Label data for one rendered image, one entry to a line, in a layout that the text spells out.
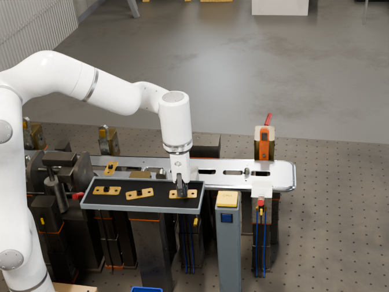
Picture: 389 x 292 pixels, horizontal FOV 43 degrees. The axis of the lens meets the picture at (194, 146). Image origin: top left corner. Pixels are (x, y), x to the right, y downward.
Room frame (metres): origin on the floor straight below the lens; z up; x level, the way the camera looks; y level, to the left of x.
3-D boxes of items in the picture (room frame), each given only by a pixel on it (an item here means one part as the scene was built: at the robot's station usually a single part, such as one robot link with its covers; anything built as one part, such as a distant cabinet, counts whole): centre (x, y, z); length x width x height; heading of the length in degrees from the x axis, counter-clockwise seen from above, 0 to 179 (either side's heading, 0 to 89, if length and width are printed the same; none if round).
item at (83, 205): (1.20, 0.17, 1.16); 0.37 x 0.14 x 0.02; 79
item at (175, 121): (1.18, 0.05, 1.44); 0.09 x 0.08 x 0.13; 14
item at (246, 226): (1.47, -0.19, 0.84); 0.05 x 0.05 x 0.29; 79
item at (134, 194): (1.20, 0.18, 1.17); 0.08 x 0.04 x 0.01; 99
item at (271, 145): (1.66, -0.28, 0.88); 0.14 x 0.09 x 0.36; 169
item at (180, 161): (1.18, 0.05, 1.29); 0.10 x 0.07 x 0.11; 176
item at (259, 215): (1.28, -0.21, 0.88); 0.12 x 0.07 x 0.36; 169
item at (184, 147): (1.18, 0.05, 1.35); 0.09 x 0.08 x 0.03; 176
